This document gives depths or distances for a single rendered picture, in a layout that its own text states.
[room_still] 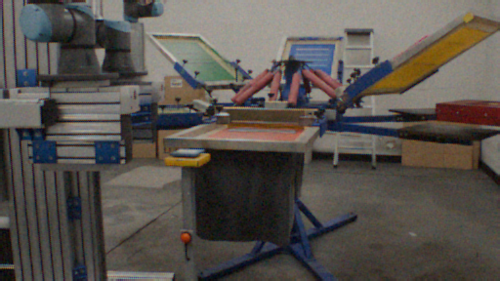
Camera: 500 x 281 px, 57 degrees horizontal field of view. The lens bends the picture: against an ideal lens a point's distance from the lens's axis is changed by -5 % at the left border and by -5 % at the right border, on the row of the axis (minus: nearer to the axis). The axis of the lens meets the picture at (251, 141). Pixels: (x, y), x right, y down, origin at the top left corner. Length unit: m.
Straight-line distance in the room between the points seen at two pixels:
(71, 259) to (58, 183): 0.32
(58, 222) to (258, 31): 5.11
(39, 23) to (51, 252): 0.94
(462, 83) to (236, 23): 3.11
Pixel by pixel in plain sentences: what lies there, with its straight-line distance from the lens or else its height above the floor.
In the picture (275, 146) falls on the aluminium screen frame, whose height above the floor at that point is 0.97.
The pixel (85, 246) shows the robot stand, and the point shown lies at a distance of 2.08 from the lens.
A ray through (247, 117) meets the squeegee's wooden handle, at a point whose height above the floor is 1.01.
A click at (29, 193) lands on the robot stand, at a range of 2.04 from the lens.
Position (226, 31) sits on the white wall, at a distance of 6.85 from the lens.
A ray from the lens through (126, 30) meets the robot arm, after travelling 2.19.
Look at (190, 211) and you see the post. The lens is 1.82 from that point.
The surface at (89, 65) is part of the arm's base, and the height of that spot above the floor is 1.29.
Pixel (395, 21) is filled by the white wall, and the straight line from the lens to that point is 6.57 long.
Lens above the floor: 1.28
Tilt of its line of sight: 9 degrees down
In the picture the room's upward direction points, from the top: straight up
